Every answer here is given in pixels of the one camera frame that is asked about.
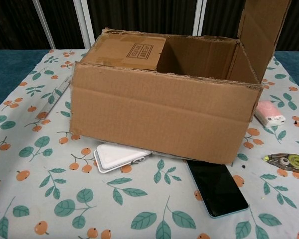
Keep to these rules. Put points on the brown cardboard box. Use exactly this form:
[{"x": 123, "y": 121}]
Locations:
[{"x": 159, "y": 117}]

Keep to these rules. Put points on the white plastic case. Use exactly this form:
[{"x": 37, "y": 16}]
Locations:
[{"x": 112, "y": 159}]

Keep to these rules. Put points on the black smartphone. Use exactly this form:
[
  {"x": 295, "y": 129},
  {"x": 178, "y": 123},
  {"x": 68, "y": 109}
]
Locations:
[{"x": 219, "y": 189}]

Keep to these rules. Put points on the transparent plastic ruler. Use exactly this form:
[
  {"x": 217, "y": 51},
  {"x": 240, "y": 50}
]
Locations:
[{"x": 52, "y": 99}]

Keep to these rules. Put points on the floral printed tablecloth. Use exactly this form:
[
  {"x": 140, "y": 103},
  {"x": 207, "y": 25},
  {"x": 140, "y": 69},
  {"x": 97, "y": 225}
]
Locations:
[{"x": 64, "y": 194}]

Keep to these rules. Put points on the correction tape dispenser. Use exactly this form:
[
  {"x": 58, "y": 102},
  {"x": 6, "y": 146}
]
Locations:
[{"x": 289, "y": 163}]

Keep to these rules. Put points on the teal table cover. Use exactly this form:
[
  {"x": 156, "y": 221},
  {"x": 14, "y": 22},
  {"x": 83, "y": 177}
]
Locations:
[{"x": 10, "y": 74}]

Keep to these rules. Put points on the wide white frame post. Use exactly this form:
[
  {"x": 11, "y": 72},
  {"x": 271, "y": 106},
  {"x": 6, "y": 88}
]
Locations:
[
  {"x": 84, "y": 20},
  {"x": 200, "y": 17}
]

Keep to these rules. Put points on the thin white frame post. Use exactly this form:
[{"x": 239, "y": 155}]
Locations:
[{"x": 44, "y": 25}]

